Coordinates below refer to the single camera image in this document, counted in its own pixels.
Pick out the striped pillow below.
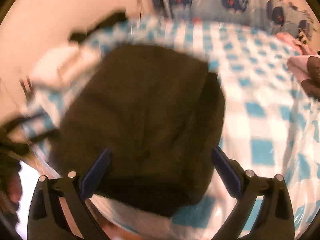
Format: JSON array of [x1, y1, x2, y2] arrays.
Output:
[[20, 76, 35, 101]]

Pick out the whale print curtain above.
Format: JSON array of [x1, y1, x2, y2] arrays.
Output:
[[137, 0, 318, 39]]

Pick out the white quilted jacket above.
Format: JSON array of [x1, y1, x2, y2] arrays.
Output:
[[29, 43, 101, 90]]

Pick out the person left hand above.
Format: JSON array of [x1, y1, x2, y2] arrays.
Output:
[[6, 172, 23, 211]]

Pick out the pink clothes pile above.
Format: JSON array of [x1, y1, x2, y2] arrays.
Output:
[[276, 33, 319, 97]]

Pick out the black puffer jacket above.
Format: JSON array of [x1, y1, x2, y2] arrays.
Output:
[[48, 44, 225, 217]]

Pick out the black garment by wall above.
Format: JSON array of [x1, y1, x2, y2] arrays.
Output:
[[68, 11, 127, 44]]

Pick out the blue white checkered bed cover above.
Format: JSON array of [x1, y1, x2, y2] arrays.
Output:
[[21, 17, 319, 239]]

